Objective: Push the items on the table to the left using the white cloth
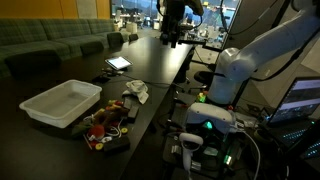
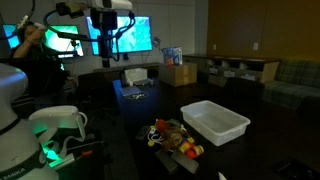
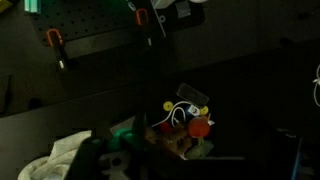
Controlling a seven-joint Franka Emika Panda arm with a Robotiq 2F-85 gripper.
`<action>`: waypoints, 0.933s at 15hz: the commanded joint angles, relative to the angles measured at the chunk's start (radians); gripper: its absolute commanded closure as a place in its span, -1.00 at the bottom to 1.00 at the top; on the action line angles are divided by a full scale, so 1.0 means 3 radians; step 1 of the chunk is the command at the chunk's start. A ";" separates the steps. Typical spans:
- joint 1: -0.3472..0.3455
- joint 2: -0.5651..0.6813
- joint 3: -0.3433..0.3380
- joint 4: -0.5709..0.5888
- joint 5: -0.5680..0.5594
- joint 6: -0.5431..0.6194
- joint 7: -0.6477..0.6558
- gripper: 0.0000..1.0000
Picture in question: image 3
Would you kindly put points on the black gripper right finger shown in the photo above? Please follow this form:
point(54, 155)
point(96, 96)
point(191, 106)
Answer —
point(226, 170)

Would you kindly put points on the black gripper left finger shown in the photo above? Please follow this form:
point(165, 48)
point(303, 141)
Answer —
point(86, 160)

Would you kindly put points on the orange ball toy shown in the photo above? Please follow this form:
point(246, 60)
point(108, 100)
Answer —
point(198, 126)

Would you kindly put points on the yellow toy wheel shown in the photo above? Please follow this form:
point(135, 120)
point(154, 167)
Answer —
point(204, 110)
point(168, 106)

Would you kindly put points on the green plush leaf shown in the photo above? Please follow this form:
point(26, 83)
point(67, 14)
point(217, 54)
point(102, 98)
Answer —
point(200, 148)

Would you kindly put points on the green plastic toy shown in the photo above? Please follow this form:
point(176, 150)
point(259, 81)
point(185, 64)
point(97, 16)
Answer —
point(121, 137)

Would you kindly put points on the blue white tag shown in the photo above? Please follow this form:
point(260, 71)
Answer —
point(193, 110)

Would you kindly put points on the black pegboard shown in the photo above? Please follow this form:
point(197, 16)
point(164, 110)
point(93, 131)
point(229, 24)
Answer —
point(93, 20)

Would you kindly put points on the teal plastic object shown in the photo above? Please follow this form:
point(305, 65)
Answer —
point(32, 6)

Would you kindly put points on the grey small box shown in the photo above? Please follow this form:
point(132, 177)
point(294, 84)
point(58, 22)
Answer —
point(183, 9)

